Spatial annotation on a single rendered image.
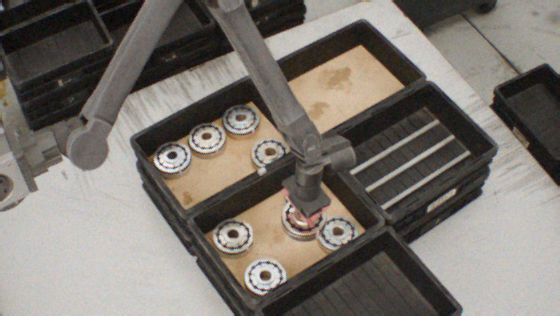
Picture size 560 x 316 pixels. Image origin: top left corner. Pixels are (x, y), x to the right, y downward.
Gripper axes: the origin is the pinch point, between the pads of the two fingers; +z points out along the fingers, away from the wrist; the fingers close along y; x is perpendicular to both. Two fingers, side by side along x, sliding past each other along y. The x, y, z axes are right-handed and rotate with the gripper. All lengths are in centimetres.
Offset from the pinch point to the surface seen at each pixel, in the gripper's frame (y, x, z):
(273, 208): 16.0, -3.2, 21.5
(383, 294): -20.1, -11.6, 20.5
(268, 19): 113, -67, 65
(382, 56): 41, -58, 17
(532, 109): 26, -134, 73
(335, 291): -12.6, -2.4, 21.1
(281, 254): 3.5, 2.8, 21.5
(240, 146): 37.9, -6.8, 21.9
